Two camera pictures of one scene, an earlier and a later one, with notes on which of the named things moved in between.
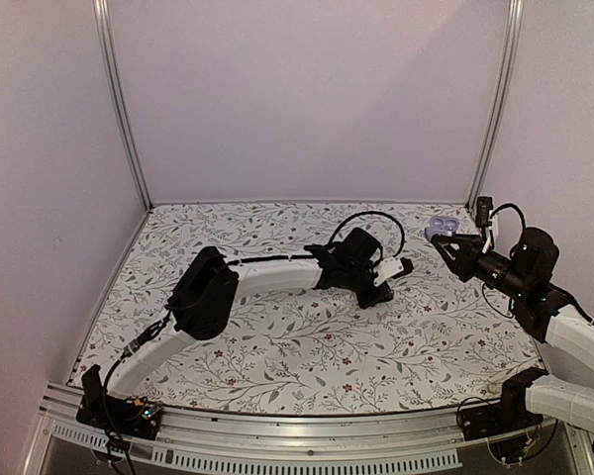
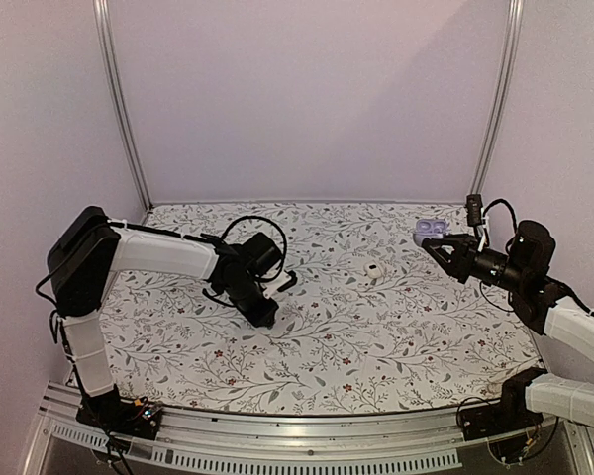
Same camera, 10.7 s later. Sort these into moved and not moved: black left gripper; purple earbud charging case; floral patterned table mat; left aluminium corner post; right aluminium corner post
Moved: black left gripper; purple earbud charging case
Not moved: left aluminium corner post; floral patterned table mat; right aluminium corner post
